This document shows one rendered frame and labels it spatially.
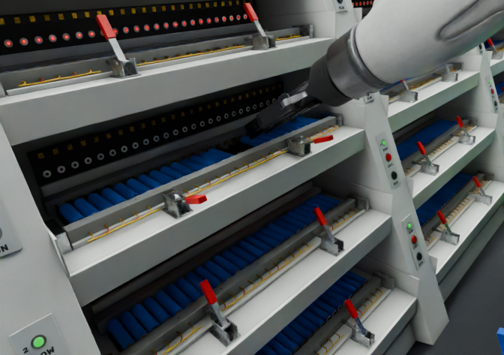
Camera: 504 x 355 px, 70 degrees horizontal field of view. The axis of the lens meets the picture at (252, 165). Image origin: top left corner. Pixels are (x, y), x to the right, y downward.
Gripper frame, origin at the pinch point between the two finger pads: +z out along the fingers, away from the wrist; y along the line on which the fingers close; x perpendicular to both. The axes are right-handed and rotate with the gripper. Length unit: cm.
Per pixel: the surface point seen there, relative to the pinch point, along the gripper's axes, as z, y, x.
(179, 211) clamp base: -3.1, -23.7, -8.0
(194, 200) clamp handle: -9.8, -24.1, -7.5
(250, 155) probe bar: -0.6, -6.8, -4.5
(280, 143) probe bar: -0.3, 0.8, -4.5
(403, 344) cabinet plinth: 8, 17, -57
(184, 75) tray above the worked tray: -7.2, -16.4, 9.5
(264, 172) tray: -2.7, -7.1, -8.1
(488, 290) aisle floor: 1, 46, -60
